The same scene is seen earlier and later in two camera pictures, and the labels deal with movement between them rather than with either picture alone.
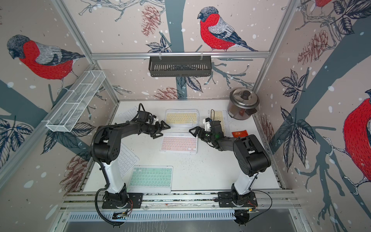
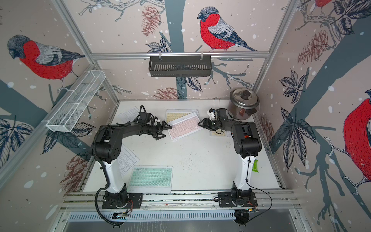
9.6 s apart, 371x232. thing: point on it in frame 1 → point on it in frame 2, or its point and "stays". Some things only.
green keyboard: (150, 179) stays
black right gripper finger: (199, 131) → (205, 123)
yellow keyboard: (182, 118) stays
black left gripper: (162, 126) stays
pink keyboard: (180, 142) → (184, 126)
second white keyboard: (126, 160) stays
